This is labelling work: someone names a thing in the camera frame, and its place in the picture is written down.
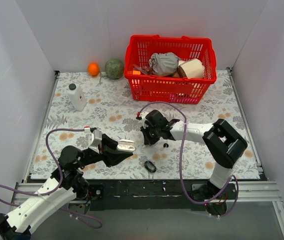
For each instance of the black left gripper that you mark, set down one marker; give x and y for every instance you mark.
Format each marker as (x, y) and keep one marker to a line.
(109, 150)

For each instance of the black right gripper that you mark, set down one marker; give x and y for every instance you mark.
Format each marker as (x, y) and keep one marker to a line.
(149, 132)

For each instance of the white earbud charging case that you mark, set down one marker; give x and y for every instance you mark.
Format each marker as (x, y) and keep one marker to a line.
(126, 145)

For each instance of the black earbud charging case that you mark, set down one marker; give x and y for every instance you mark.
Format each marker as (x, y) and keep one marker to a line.
(150, 167)

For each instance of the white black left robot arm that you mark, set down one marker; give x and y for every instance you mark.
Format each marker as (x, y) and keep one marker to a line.
(66, 183)

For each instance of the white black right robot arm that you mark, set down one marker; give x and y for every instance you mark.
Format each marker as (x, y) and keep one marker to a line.
(224, 143)

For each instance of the floral patterned table mat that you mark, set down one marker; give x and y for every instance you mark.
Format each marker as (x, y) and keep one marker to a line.
(111, 108)

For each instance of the red plastic shopping basket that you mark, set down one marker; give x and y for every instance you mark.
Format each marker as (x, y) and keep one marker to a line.
(171, 88)

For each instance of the white bottle black cap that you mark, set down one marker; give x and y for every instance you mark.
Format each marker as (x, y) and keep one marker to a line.
(76, 96)

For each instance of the clear plastic snack wrapper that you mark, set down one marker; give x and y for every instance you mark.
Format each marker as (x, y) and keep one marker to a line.
(145, 70)

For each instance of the crumpled grey bag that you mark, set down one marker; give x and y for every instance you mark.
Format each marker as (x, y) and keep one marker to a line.
(163, 64)

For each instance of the green melon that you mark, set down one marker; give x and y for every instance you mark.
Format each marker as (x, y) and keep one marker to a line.
(114, 69)

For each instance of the beige paper roll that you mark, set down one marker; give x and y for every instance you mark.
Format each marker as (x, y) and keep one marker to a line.
(191, 69)

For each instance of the orange fruit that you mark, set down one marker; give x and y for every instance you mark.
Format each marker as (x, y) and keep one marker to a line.
(93, 69)

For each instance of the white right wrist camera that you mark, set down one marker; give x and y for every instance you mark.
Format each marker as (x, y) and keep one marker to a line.
(142, 116)

